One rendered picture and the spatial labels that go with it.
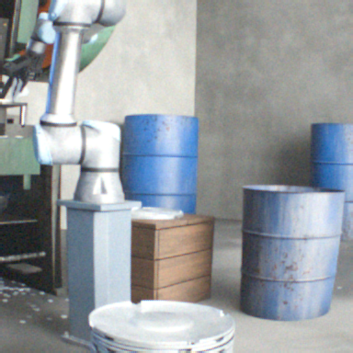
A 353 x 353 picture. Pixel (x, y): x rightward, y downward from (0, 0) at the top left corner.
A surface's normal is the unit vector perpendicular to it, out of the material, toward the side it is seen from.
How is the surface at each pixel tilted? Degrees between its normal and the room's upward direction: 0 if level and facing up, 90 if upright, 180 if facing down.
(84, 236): 90
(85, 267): 90
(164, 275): 90
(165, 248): 90
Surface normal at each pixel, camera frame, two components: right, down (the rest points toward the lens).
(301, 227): -0.09, 0.09
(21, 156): 0.80, 0.06
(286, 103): -0.59, 0.02
